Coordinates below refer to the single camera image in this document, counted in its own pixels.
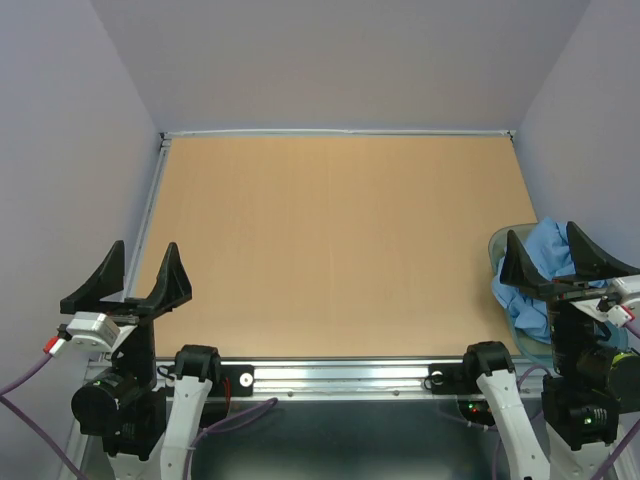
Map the translucent teal plastic bin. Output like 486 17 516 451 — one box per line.
488 223 629 367

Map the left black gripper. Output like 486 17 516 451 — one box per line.
65 234 192 388

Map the aluminium mounting rail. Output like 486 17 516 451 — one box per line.
59 355 614 480

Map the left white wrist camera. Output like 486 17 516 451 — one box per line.
44 312 135 358

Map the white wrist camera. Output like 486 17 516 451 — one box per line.
44 312 135 358
572 275 639 333

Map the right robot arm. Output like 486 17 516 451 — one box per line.
460 222 639 479

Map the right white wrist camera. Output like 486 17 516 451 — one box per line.
572 275 639 333

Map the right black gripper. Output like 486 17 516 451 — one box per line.
503 218 640 375

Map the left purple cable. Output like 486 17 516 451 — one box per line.
0 349 279 480

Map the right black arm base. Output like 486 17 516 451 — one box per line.
422 362 496 430

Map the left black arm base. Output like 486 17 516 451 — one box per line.
157 362 255 426

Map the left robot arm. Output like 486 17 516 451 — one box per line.
60 240 223 479

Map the blue long sleeve shirt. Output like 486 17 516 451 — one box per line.
489 216 609 346

